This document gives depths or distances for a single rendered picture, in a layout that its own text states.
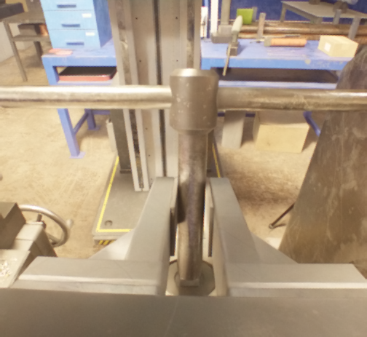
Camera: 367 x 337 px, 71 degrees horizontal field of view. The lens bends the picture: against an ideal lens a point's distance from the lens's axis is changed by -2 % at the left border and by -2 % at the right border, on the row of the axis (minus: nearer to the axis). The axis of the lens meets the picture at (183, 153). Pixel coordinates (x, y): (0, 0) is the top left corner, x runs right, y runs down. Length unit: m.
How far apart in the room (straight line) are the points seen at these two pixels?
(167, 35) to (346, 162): 0.94
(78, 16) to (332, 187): 1.99
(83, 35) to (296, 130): 1.81
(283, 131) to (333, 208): 2.04
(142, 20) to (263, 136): 1.56
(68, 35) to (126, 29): 1.12
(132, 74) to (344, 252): 1.00
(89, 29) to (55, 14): 0.24
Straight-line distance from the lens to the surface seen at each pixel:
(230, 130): 2.31
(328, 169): 0.36
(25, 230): 0.83
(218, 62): 1.87
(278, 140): 2.42
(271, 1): 7.36
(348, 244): 0.33
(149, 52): 1.17
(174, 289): 0.18
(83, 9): 2.12
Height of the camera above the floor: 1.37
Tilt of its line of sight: 36 degrees down
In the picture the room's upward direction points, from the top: straight up
